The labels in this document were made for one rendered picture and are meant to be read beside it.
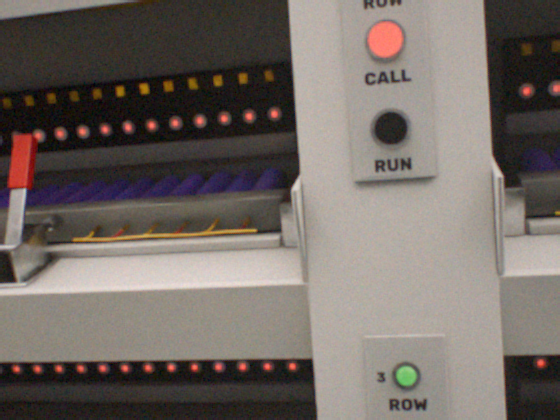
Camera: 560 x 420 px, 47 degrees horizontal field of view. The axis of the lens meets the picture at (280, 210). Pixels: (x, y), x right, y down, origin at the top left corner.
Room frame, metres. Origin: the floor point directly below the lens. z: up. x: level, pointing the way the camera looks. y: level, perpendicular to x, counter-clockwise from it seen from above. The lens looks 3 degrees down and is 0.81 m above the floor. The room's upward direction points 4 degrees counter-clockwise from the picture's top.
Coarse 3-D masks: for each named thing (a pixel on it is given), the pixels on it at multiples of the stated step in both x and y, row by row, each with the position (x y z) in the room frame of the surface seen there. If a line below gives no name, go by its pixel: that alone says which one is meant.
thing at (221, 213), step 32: (224, 192) 0.43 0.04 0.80; (256, 192) 0.42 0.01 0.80; (0, 224) 0.45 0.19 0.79; (64, 224) 0.44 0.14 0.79; (96, 224) 0.43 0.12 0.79; (128, 224) 0.43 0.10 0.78; (160, 224) 0.42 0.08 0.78; (192, 224) 0.42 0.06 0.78; (224, 224) 0.42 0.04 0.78; (256, 224) 0.41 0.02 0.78
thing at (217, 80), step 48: (0, 96) 0.55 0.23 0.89; (48, 96) 0.54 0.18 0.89; (96, 96) 0.53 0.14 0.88; (144, 96) 0.53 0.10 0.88; (192, 96) 0.52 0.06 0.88; (240, 96) 0.52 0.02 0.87; (288, 96) 0.51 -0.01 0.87; (0, 144) 0.57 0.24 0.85; (48, 144) 0.56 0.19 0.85; (96, 144) 0.55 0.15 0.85
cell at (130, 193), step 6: (138, 180) 0.51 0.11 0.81; (144, 180) 0.50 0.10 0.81; (150, 180) 0.51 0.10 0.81; (132, 186) 0.49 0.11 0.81; (138, 186) 0.49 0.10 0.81; (144, 186) 0.49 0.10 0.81; (150, 186) 0.50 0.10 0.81; (126, 192) 0.47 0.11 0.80; (132, 192) 0.48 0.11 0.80; (138, 192) 0.48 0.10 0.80; (144, 192) 0.49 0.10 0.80; (120, 198) 0.46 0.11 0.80; (126, 198) 0.46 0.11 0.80; (132, 198) 0.47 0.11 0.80; (138, 198) 0.48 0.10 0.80
